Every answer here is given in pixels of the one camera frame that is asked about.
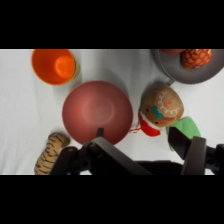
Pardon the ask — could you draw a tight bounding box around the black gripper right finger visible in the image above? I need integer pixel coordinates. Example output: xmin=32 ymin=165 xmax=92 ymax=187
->
xmin=168 ymin=126 xmax=224 ymax=176

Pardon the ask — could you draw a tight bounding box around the gingerbread man plush toy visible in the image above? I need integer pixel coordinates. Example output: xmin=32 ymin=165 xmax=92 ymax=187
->
xmin=129 ymin=84 xmax=185 ymax=138

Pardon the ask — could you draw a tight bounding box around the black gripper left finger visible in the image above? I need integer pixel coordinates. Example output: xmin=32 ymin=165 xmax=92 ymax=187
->
xmin=49 ymin=127 xmax=153 ymax=176

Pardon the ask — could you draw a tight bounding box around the green triangle block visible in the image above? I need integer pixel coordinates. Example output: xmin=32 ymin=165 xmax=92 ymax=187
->
xmin=165 ymin=115 xmax=202 ymax=153

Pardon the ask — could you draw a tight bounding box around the tiger striped plush toy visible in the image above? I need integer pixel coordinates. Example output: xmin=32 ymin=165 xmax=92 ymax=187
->
xmin=33 ymin=132 xmax=72 ymax=176

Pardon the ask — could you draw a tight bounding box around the orange plastic cup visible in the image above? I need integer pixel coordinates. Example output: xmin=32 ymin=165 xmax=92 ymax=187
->
xmin=31 ymin=49 xmax=80 ymax=87

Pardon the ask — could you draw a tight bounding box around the pink bowl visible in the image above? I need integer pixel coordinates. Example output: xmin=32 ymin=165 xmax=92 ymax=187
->
xmin=61 ymin=80 xmax=135 ymax=147

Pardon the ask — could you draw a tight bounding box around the orange dotted plush toy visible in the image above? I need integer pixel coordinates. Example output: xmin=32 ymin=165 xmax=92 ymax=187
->
xmin=180 ymin=49 xmax=213 ymax=70

